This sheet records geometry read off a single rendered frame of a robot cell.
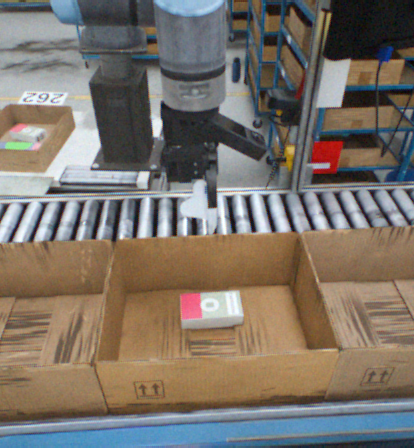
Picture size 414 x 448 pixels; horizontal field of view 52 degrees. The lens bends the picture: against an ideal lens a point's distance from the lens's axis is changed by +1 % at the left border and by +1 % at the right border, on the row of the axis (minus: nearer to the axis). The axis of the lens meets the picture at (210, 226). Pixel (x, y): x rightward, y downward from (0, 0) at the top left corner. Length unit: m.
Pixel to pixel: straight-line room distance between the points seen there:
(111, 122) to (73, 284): 0.77
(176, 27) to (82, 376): 0.53
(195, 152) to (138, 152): 1.03
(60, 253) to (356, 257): 0.65
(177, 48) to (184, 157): 0.16
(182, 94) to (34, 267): 0.56
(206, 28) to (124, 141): 1.12
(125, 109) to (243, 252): 0.83
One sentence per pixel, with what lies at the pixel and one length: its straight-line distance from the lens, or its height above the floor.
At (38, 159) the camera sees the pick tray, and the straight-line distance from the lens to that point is 1.71.
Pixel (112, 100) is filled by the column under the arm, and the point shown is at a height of 1.02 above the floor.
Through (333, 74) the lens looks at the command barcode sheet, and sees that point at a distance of 1.43.
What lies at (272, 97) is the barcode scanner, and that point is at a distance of 1.41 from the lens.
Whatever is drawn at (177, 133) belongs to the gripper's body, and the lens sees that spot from 0.64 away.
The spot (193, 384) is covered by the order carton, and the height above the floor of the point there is 0.97.
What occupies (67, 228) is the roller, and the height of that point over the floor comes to 0.75.
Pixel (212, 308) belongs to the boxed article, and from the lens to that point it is 0.91.
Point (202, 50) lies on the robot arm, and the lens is 0.57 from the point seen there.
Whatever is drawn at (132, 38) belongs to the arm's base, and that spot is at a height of 1.21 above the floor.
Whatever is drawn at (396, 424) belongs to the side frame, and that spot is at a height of 0.91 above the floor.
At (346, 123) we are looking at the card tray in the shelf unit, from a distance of 2.03.
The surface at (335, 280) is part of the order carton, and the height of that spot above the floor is 0.89.
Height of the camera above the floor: 1.63
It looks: 40 degrees down
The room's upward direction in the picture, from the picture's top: straight up
